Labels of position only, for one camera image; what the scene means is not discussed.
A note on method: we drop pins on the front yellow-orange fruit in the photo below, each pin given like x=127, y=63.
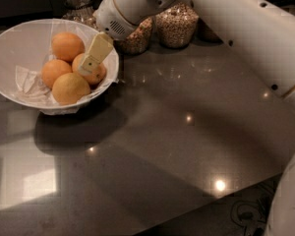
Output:
x=70, y=88

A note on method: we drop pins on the leftmost glass jar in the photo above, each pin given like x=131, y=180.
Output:
x=80, y=11

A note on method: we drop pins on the orange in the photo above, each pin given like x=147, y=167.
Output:
x=96, y=77
x=66, y=46
x=52, y=70

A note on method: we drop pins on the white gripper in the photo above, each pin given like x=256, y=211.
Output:
x=108, y=18

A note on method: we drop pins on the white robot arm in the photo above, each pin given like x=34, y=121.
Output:
x=245, y=127

